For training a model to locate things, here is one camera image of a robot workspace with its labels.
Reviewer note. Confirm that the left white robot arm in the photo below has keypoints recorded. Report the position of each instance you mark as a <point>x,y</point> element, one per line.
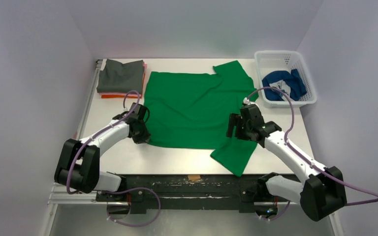
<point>78,167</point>

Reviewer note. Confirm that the green t shirt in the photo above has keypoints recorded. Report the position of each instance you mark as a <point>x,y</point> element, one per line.
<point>192,111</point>

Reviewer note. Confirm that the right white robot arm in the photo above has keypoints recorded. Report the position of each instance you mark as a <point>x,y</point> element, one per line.
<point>318,189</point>

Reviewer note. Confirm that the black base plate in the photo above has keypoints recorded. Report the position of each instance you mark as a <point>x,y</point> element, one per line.
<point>211,192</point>

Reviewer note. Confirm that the brown tape piece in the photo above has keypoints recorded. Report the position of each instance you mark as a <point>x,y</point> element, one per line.
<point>194,178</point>

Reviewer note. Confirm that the folded pink t shirt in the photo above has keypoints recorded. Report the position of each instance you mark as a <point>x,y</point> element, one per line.
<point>144,78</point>

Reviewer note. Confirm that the folded orange t shirt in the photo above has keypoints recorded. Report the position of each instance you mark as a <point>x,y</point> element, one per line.
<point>118,86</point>

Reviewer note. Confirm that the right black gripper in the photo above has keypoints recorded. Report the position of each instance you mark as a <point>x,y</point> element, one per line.
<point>237,125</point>

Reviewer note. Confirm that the folded grey t shirt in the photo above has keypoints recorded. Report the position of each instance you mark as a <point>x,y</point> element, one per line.
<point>121,75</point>

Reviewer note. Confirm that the blue white t shirt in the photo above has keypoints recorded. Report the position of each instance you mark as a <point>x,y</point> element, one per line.
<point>288,82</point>

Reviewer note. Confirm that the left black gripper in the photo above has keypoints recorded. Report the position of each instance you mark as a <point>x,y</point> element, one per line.
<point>143,137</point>

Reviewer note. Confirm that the aluminium rail frame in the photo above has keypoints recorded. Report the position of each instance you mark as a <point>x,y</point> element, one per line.
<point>81,215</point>

